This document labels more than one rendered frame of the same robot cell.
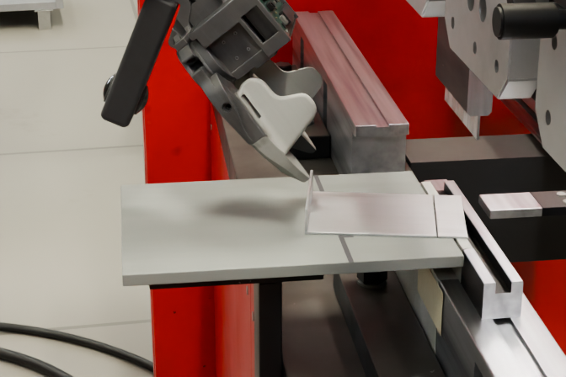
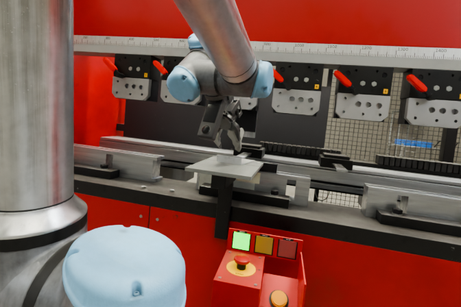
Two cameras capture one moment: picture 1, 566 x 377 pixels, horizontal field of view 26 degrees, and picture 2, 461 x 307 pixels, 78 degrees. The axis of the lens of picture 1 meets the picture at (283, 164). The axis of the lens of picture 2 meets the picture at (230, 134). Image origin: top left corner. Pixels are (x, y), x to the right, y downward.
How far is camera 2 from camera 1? 1.06 m
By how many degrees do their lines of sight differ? 70
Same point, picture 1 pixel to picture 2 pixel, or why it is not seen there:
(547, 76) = (341, 104)
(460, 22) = (284, 105)
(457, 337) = (272, 179)
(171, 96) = not seen: outside the picture
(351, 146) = (151, 164)
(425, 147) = not seen: hidden behind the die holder
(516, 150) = not seen: hidden behind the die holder
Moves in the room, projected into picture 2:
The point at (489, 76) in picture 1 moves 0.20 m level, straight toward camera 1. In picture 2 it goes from (306, 112) to (376, 116)
